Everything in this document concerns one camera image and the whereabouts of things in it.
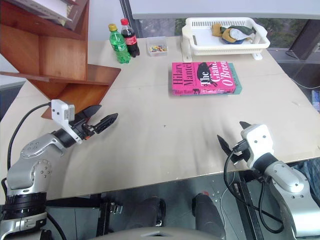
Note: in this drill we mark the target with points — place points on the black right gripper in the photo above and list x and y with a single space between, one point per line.
240 153

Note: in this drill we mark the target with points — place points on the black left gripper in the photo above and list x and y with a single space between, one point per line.
79 125

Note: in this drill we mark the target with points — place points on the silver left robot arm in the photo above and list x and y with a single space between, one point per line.
32 160

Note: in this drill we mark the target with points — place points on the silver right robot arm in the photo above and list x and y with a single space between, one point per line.
290 180

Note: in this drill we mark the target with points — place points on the pink paperback book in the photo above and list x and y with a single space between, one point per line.
200 77

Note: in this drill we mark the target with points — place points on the wooden shelf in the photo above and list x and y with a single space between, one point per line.
57 50

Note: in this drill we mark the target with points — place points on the white box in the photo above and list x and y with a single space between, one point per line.
45 8

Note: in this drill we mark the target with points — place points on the green soda bottle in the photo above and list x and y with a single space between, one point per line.
119 45

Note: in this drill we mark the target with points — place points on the dark cola bottle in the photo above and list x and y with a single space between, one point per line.
130 40

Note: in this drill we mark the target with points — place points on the dark rounded shape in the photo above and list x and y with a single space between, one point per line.
208 215

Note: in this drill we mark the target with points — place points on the blue denim fabric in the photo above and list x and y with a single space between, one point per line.
312 172

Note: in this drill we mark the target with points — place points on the blue striped object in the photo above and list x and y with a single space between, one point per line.
316 100

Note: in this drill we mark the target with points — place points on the colourful small pieces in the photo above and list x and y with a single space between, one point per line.
157 48

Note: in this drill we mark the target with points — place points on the clear plastic box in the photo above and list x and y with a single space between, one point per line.
156 41

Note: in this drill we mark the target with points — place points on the white plastic basket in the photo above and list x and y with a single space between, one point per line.
200 42

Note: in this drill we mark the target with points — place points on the white grey cloth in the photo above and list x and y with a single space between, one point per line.
237 35

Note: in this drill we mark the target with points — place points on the dark green cloth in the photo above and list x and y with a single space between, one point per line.
243 29

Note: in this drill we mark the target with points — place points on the mustard yellow cloth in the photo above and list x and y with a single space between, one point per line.
218 30

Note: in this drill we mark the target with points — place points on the black panel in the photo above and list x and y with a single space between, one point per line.
306 37

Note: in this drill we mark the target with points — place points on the grey robot body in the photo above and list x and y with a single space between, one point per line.
155 233

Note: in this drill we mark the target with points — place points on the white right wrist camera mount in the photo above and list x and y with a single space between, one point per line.
260 140

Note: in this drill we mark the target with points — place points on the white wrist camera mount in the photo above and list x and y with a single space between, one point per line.
58 108
260 140

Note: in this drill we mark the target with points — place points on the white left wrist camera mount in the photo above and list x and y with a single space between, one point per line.
58 108

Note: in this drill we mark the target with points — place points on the black table frame bar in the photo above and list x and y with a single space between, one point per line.
247 200

